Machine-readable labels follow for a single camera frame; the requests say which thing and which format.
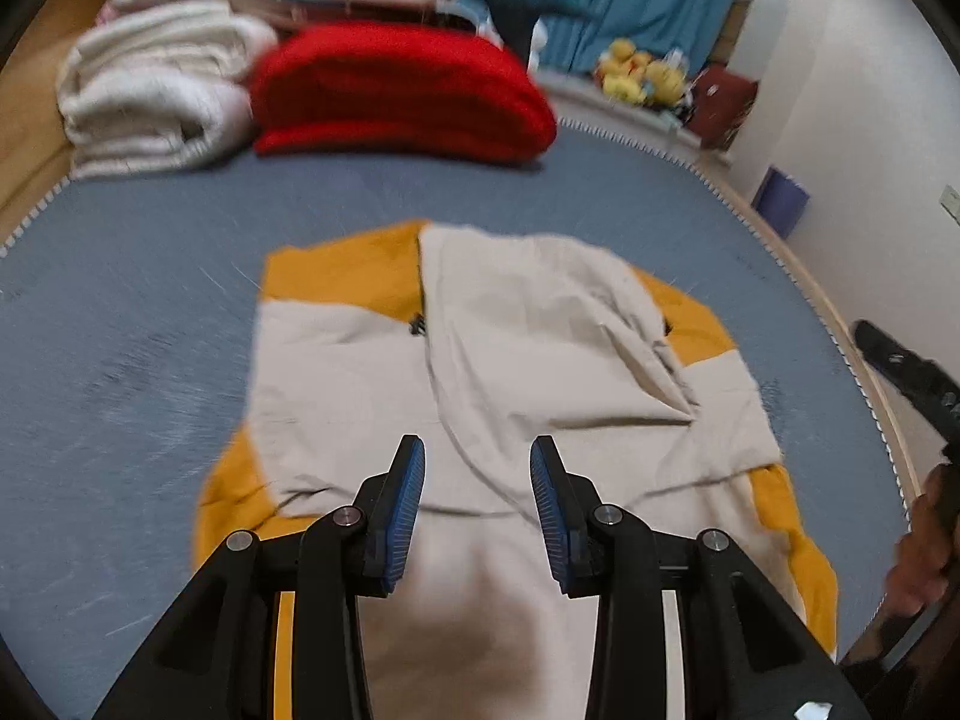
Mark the white folded quilt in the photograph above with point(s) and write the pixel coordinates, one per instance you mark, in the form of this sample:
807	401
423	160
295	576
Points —
157	94

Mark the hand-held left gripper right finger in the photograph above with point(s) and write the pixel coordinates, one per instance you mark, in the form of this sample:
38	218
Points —
551	517

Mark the person's right hand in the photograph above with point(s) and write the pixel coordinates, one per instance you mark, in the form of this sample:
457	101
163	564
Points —
919	562

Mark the wall switch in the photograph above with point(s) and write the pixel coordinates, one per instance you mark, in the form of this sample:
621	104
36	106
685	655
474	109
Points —
951	204

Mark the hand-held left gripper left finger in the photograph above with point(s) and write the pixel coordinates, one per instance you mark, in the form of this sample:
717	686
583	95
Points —
401	517

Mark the blue bin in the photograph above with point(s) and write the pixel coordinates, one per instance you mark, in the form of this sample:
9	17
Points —
780	202

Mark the red folded quilt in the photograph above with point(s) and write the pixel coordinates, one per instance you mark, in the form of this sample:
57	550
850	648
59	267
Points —
397	90

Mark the dark red bag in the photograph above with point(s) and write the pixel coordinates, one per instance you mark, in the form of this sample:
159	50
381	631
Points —
724	105

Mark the yellow plush toys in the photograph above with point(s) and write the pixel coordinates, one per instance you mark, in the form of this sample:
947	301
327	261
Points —
645	75

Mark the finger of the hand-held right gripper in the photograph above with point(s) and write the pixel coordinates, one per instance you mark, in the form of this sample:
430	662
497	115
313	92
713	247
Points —
907	379

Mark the beige and orange hooded jacket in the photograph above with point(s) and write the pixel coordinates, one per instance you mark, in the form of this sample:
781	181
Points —
517	390

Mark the grey bed mattress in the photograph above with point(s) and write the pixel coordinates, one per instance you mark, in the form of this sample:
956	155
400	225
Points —
135	360

